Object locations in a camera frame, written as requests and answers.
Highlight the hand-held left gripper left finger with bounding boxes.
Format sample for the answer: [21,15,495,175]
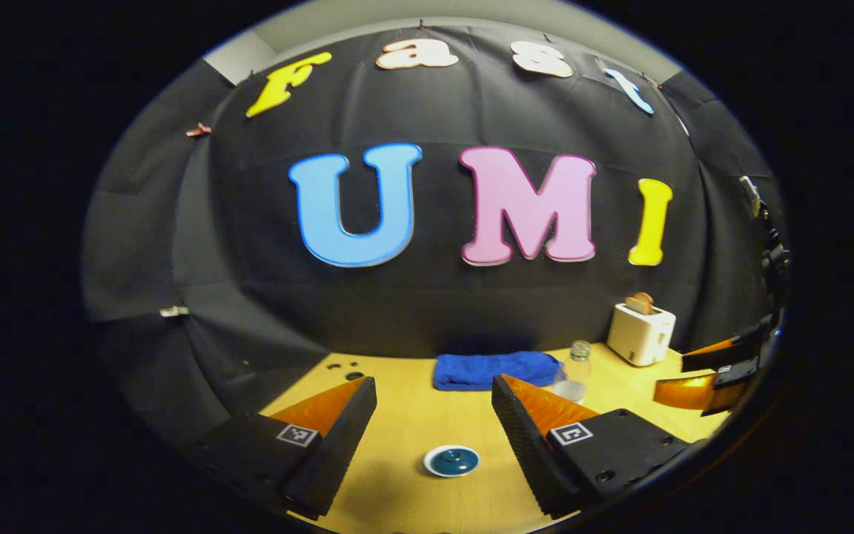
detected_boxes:
[197,376,378,520]

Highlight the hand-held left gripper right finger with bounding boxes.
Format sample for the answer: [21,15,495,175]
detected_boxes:
[491,373,695,520]

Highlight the white and green teacup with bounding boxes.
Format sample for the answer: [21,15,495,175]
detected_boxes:
[423,445,481,478]

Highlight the clear plastic water bottle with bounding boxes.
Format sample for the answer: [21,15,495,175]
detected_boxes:
[552,340,592,403]

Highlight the white toaster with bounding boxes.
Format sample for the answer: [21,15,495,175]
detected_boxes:
[606,302,677,367]

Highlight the blue folded towel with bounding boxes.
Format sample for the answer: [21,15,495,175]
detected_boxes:
[432,352,563,392]

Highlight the black backdrop cloth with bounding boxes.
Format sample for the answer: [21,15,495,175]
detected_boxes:
[82,26,787,446]

